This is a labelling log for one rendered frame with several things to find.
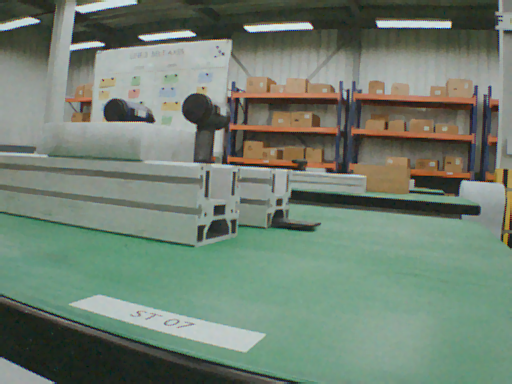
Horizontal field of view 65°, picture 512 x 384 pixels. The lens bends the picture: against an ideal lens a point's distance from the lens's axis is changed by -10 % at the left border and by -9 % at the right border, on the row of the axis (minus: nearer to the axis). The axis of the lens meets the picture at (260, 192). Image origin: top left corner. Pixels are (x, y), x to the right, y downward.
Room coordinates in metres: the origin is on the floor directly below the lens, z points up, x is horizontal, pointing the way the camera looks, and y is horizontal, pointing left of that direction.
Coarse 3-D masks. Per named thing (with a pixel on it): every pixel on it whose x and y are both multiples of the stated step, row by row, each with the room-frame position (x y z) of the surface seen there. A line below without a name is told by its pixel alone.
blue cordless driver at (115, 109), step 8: (112, 104) 0.92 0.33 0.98; (120, 104) 0.92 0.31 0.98; (128, 104) 0.94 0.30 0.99; (136, 104) 0.98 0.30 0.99; (104, 112) 0.93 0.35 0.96; (112, 112) 0.92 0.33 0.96; (120, 112) 0.92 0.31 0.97; (128, 112) 0.94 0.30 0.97; (136, 112) 0.96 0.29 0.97; (144, 112) 1.00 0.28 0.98; (112, 120) 0.92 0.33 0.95; (120, 120) 0.92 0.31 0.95; (128, 120) 0.95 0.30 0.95; (136, 120) 0.97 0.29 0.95; (144, 120) 1.01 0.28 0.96; (152, 120) 1.05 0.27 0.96
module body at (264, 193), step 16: (256, 176) 0.62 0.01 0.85; (272, 176) 0.63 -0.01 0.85; (288, 176) 0.69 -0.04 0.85; (240, 192) 0.63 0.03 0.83; (256, 192) 0.62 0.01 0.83; (272, 192) 0.64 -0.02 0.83; (288, 192) 0.70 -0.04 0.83; (240, 208) 0.63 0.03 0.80; (256, 208) 0.62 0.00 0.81; (272, 208) 0.63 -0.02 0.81; (288, 208) 0.70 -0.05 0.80; (240, 224) 0.63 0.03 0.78; (256, 224) 0.62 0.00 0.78; (272, 224) 0.64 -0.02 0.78
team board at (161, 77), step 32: (96, 64) 4.22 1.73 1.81; (128, 64) 4.07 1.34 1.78; (160, 64) 3.93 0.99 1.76; (192, 64) 3.81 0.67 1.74; (224, 64) 3.69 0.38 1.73; (96, 96) 4.21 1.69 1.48; (128, 96) 4.06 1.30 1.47; (160, 96) 3.92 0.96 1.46; (224, 96) 3.68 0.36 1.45; (192, 128) 3.79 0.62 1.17; (224, 128) 3.70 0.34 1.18
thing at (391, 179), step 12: (360, 168) 2.49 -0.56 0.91; (372, 168) 2.46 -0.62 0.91; (384, 168) 2.43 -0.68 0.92; (396, 168) 2.40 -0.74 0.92; (408, 168) 2.44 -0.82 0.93; (372, 180) 2.45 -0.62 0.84; (384, 180) 2.42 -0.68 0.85; (396, 180) 2.39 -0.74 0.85; (408, 180) 2.48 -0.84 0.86; (396, 192) 2.39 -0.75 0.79; (408, 192) 2.53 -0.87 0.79
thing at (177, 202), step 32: (0, 160) 0.56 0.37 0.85; (32, 160) 0.53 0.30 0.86; (64, 160) 0.51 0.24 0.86; (96, 160) 0.49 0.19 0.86; (128, 160) 0.47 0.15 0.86; (0, 192) 0.56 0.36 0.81; (32, 192) 0.55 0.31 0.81; (64, 192) 0.52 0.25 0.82; (96, 192) 0.49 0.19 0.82; (128, 192) 0.47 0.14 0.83; (160, 192) 0.45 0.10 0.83; (192, 192) 0.44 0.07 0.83; (224, 192) 0.51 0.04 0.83; (96, 224) 0.49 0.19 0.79; (128, 224) 0.47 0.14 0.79; (160, 224) 0.45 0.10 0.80; (192, 224) 0.44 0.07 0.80; (224, 224) 0.51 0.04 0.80
